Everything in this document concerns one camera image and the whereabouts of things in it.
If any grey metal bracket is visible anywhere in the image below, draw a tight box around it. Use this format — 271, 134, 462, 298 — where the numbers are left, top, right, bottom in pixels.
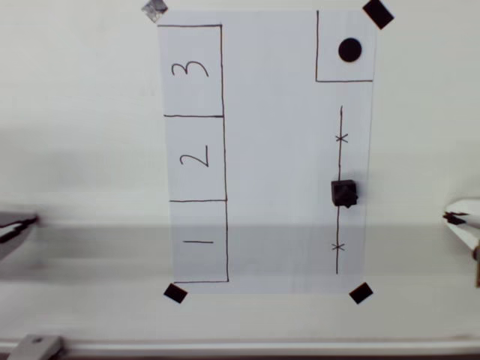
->
6, 334, 65, 360

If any black tape piece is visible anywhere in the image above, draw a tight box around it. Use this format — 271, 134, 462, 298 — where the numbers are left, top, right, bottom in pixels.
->
348, 281, 375, 305
361, 0, 395, 30
163, 283, 188, 305

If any white paper sheet with drawn boxes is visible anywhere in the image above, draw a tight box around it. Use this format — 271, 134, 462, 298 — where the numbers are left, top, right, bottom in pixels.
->
155, 9, 378, 296

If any grey tape piece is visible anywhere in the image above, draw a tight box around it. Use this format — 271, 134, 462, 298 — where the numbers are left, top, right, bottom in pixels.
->
141, 0, 169, 24

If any black cube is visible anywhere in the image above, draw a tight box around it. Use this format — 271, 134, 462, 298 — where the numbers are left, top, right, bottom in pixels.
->
330, 178, 360, 209

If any black round sticker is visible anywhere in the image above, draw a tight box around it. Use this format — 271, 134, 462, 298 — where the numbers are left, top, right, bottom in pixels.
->
337, 37, 363, 63

